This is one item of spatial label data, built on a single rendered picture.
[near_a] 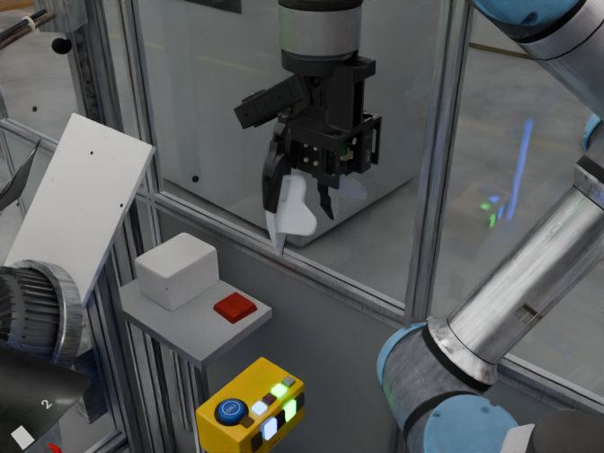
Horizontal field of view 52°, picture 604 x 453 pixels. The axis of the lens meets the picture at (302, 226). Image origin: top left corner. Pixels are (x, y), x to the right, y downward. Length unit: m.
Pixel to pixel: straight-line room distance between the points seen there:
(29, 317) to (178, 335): 0.44
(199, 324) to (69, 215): 0.43
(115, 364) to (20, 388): 0.52
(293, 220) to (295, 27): 0.19
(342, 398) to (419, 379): 0.79
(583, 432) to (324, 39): 0.36
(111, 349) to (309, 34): 1.04
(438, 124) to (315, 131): 0.54
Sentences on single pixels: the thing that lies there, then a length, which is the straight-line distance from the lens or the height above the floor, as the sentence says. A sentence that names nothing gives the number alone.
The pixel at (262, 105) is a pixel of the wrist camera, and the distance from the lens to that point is 0.63.
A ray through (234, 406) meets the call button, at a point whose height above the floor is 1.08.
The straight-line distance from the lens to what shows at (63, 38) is 1.42.
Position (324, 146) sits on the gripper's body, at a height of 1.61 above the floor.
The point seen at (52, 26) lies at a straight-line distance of 1.41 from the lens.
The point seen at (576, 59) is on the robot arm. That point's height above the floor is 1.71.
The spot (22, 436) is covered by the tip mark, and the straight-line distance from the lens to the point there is 0.94.
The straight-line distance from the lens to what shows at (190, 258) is 1.54.
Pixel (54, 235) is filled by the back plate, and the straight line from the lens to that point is 1.31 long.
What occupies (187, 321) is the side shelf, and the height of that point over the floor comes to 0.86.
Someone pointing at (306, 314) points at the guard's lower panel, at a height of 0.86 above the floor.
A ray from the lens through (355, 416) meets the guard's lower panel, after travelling 1.63.
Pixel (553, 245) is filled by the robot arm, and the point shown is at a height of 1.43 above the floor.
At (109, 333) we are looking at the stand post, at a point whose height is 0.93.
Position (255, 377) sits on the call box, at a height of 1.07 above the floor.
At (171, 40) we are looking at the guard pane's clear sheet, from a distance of 1.51.
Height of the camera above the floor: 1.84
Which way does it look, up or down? 32 degrees down
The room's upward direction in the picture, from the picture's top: straight up
